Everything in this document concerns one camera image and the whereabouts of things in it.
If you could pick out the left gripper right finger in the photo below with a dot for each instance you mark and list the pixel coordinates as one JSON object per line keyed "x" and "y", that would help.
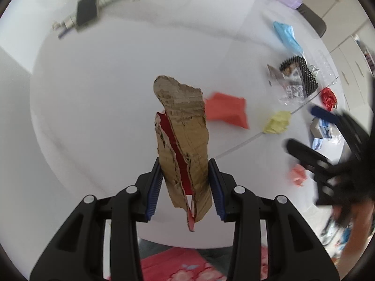
{"x": 294, "y": 251}

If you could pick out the black foam mesh sleeve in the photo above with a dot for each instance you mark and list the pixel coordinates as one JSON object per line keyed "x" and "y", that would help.
{"x": 308, "y": 79}

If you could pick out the pink crumpled paper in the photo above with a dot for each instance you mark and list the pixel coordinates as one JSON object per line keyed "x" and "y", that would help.
{"x": 298, "y": 175}

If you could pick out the dark grey chair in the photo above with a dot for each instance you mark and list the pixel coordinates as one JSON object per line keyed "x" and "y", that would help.
{"x": 313, "y": 19}

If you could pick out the cream drawer cabinet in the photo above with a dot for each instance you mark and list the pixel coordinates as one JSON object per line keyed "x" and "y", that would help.
{"x": 354, "y": 62}

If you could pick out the torn brown cardboard piece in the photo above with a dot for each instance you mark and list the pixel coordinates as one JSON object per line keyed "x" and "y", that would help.
{"x": 182, "y": 138}

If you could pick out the blue plastic bag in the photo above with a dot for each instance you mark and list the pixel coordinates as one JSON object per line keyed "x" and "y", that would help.
{"x": 286, "y": 35}

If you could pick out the yellow crumpled paper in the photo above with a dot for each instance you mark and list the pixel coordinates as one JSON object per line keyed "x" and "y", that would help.
{"x": 278, "y": 123}

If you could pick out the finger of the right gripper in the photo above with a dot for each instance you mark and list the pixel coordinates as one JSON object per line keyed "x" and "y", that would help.
{"x": 354, "y": 134}
{"x": 308, "y": 158}

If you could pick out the red crumpled plastic bag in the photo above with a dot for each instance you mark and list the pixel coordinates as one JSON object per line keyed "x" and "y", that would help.
{"x": 328, "y": 99}

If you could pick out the silver printed snack wrapper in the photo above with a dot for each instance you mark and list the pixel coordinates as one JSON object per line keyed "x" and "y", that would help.
{"x": 287, "y": 85}

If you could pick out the blue white small box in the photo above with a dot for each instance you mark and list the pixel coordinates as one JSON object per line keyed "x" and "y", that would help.
{"x": 320, "y": 130}

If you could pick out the right hand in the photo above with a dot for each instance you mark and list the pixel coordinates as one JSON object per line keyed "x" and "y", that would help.
{"x": 357, "y": 242}

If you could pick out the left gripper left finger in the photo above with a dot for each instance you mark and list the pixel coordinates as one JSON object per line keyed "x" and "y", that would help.
{"x": 76, "y": 250}

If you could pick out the red paper piece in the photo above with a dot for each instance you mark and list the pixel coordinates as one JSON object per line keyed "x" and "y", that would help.
{"x": 227, "y": 108}

